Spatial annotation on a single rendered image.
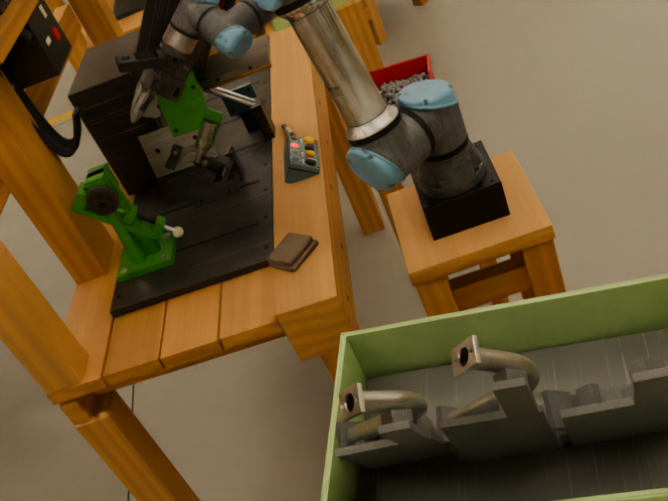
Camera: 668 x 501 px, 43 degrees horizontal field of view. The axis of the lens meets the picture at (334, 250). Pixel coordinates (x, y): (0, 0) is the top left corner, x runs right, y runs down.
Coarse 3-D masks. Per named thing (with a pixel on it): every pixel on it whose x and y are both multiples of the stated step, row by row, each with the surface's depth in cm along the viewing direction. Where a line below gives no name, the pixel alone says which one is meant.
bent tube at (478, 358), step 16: (464, 352) 113; (480, 352) 111; (496, 352) 112; (464, 368) 110; (480, 368) 111; (496, 368) 112; (512, 368) 113; (528, 368) 114; (480, 400) 127; (496, 400) 124; (448, 416) 133; (464, 416) 130
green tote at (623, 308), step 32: (608, 288) 141; (640, 288) 141; (416, 320) 152; (448, 320) 150; (480, 320) 149; (512, 320) 148; (544, 320) 148; (576, 320) 147; (608, 320) 146; (640, 320) 145; (352, 352) 157; (384, 352) 157; (416, 352) 156; (448, 352) 155; (512, 352) 153; (352, 384) 153; (352, 480) 142
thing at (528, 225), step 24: (504, 168) 196; (408, 192) 202; (504, 192) 189; (528, 192) 186; (408, 216) 195; (528, 216) 180; (408, 240) 188; (432, 240) 185; (456, 240) 182; (480, 240) 180; (504, 240) 177; (528, 240) 177; (408, 264) 182; (432, 264) 179; (456, 264) 179
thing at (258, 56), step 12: (264, 36) 233; (252, 48) 230; (264, 48) 227; (216, 60) 232; (228, 60) 229; (240, 60) 226; (252, 60) 223; (264, 60) 222; (216, 72) 226; (228, 72) 223; (240, 72) 223; (252, 72) 223; (204, 84) 225; (216, 84) 225
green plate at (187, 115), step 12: (192, 72) 211; (192, 84) 213; (192, 96) 214; (204, 96) 220; (168, 108) 215; (180, 108) 215; (192, 108) 215; (204, 108) 215; (168, 120) 216; (180, 120) 216; (192, 120) 216; (180, 132) 218
